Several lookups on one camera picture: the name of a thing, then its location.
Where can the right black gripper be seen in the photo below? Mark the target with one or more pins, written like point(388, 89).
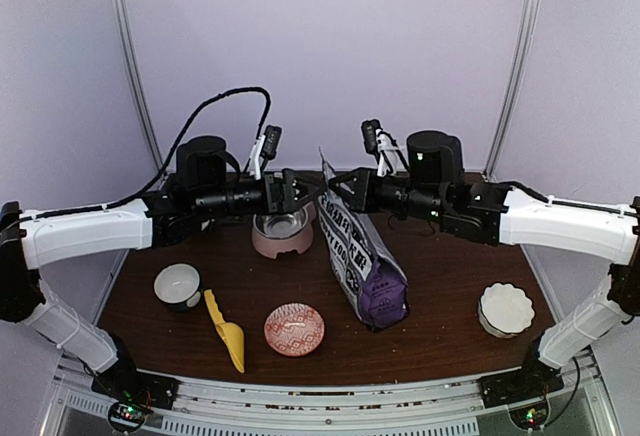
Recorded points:
point(362, 197)

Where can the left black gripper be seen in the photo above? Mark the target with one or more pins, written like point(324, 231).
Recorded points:
point(286, 205)

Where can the purple puppy food bag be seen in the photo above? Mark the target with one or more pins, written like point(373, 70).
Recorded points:
point(370, 277)

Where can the yellow plastic scoop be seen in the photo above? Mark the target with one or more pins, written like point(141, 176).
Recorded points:
point(231, 334)

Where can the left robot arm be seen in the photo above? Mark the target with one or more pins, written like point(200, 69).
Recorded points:
point(206, 185)

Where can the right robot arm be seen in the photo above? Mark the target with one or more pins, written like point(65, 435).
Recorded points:
point(425, 181)

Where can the pink double pet feeder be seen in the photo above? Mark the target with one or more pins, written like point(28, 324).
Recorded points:
point(273, 235)

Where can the red patterned ceramic dish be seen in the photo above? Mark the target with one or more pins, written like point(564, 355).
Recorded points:
point(294, 329)

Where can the black white ceramic bowl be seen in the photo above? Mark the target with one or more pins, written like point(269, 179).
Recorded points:
point(178, 287)

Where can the white scalloped ceramic bowl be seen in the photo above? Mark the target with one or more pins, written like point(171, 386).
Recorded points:
point(505, 311)

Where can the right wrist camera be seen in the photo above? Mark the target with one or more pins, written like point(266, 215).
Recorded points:
point(384, 147)

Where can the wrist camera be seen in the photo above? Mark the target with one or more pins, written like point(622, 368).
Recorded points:
point(263, 151)
point(384, 147)

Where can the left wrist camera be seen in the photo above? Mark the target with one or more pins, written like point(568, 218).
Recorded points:
point(263, 151)

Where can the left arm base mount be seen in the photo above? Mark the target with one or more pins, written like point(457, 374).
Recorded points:
point(134, 407)

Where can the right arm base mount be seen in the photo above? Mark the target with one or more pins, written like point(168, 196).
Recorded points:
point(526, 393)

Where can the right aluminium frame post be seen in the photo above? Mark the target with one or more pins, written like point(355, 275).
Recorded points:
point(526, 30)

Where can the aluminium frame post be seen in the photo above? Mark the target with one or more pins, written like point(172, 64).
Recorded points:
point(134, 79)
point(526, 30)

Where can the left aluminium frame post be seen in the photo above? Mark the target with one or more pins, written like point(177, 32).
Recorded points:
point(134, 79)

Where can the front aluminium rail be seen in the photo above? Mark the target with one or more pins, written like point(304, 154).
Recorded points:
point(441, 407)

